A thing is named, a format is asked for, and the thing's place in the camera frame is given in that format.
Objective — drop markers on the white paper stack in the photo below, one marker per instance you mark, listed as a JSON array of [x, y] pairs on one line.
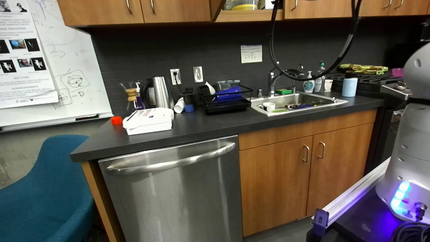
[[149, 121]]

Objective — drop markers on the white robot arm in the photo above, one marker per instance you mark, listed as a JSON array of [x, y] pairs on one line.
[[407, 183]]

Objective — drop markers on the silver electric kettle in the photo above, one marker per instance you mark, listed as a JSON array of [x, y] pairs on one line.
[[158, 92]]

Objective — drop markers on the light blue tumbler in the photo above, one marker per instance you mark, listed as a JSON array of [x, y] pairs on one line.
[[350, 86]]

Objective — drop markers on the stainless steel sink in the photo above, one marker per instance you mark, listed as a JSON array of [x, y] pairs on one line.
[[298, 103]]

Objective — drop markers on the white mug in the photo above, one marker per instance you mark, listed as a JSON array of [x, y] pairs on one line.
[[329, 85]]

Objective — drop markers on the stainless steel dishwasher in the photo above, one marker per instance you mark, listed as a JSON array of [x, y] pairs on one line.
[[178, 194]]

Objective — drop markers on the wall outlet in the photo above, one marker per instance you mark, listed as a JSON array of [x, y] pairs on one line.
[[175, 77], [198, 74]]

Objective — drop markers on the dish soap bottle green cap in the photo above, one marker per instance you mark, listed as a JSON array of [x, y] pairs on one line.
[[321, 80]]

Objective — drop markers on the orange round cap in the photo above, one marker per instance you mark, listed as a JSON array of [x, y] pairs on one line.
[[116, 120]]

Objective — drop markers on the teal chair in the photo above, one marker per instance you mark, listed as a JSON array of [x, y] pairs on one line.
[[53, 202]]

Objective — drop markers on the yellow green cloth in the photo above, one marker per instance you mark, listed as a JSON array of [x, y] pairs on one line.
[[364, 69]]

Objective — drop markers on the glass pour-over coffee maker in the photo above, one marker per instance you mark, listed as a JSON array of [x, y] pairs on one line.
[[134, 96]]

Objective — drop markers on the aluminium rail with blue bracket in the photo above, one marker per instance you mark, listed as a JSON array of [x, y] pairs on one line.
[[326, 217]]

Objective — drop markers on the white whiteboard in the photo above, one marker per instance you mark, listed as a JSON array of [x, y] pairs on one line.
[[76, 73]]

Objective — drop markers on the white cup in sink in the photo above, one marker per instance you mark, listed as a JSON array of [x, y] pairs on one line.
[[269, 107]]

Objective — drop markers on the left wall outlet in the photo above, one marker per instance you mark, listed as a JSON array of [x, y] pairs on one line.
[[175, 77]]

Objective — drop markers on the cabinet door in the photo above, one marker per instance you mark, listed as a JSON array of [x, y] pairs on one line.
[[338, 162], [275, 178], [345, 8], [100, 12], [175, 11], [217, 6]]

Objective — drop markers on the black dish rack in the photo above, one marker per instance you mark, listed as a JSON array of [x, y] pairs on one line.
[[213, 107]]

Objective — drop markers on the clear soap dispenser bottle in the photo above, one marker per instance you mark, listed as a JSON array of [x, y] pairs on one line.
[[310, 84]]

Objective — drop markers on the blue plastic container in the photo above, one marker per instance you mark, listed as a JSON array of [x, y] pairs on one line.
[[229, 94]]

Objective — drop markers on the black stove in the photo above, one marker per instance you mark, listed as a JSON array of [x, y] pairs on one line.
[[392, 90]]

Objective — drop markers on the white poster on whiteboard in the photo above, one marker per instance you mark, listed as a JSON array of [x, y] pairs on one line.
[[25, 74]]

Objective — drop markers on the green sponge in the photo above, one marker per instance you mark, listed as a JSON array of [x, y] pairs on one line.
[[284, 92]]

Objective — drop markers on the white wall notice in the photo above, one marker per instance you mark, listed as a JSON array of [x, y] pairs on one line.
[[252, 54]]

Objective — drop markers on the right wall outlet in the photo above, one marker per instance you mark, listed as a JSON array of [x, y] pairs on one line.
[[198, 74]]

